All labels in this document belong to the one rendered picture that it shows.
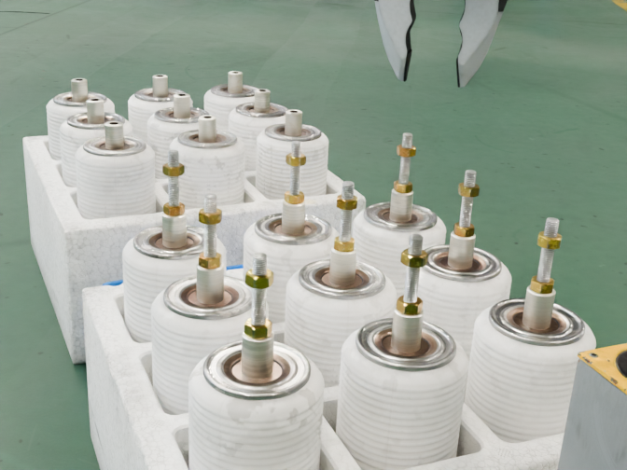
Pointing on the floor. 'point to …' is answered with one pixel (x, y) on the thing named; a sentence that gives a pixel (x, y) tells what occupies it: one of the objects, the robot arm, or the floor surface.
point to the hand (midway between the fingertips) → (432, 65)
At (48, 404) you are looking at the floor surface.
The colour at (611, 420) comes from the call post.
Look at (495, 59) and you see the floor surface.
